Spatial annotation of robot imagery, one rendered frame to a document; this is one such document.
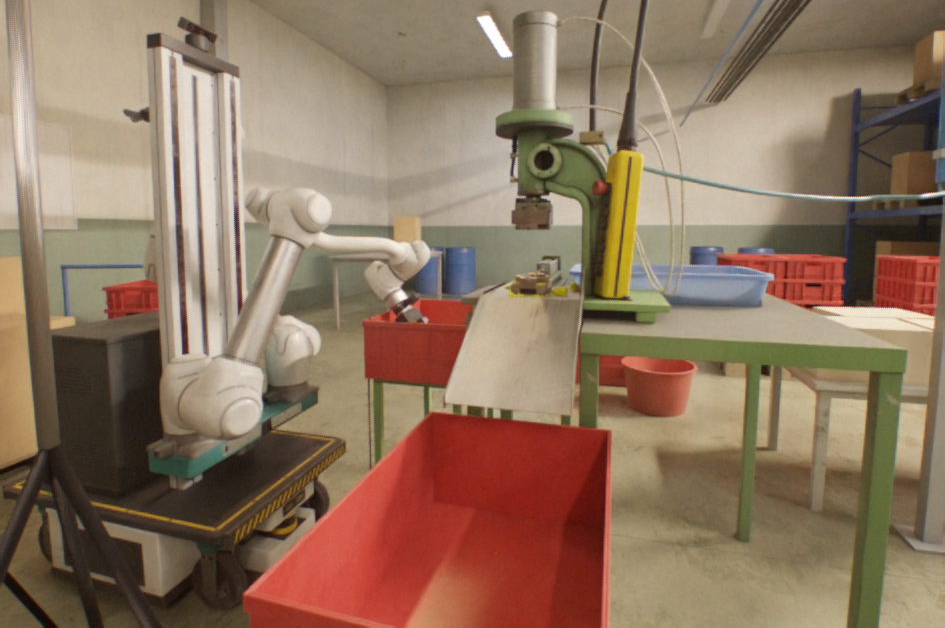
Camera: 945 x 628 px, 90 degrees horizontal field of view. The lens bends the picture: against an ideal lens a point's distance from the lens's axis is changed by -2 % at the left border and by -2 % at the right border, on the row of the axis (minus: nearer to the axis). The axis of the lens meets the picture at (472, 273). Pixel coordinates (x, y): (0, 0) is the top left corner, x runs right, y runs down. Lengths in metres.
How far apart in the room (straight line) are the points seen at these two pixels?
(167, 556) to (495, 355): 1.22
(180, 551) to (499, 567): 1.16
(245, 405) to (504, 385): 0.72
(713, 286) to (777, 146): 8.55
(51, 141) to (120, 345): 3.79
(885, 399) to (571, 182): 0.81
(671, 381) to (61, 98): 5.41
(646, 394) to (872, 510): 2.21
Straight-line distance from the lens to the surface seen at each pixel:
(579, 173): 1.35
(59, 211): 5.50
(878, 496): 1.28
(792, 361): 1.14
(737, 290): 1.58
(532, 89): 1.37
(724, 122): 9.93
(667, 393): 3.35
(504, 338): 1.14
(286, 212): 1.53
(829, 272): 4.59
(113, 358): 1.90
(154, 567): 1.91
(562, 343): 1.12
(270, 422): 1.92
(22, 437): 3.10
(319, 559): 0.82
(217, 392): 1.46
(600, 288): 1.28
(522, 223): 1.30
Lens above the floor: 1.17
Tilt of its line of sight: 5 degrees down
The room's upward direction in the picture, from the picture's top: straight up
